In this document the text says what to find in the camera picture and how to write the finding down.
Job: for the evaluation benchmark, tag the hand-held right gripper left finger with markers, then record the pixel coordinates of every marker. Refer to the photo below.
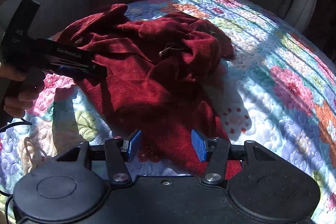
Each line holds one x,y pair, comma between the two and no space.
134,144

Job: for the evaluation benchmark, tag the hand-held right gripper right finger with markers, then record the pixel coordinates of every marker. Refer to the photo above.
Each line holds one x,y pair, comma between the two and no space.
198,145

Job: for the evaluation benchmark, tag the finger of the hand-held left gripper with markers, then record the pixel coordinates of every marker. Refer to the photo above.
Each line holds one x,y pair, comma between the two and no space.
68,52
78,73

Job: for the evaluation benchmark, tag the red knit sweater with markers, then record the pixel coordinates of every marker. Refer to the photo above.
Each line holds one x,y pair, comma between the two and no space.
157,82

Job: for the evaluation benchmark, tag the person's left hand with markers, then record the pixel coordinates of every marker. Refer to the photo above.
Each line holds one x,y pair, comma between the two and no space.
29,92

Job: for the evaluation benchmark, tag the floral quilt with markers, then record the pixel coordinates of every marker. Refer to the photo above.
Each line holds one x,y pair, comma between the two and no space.
275,69

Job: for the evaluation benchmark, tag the white hanging garment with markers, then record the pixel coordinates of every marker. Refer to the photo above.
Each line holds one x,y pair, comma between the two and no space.
304,3

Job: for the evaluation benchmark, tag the brown hanging garment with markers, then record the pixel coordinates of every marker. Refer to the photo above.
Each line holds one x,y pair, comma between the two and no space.
325,3

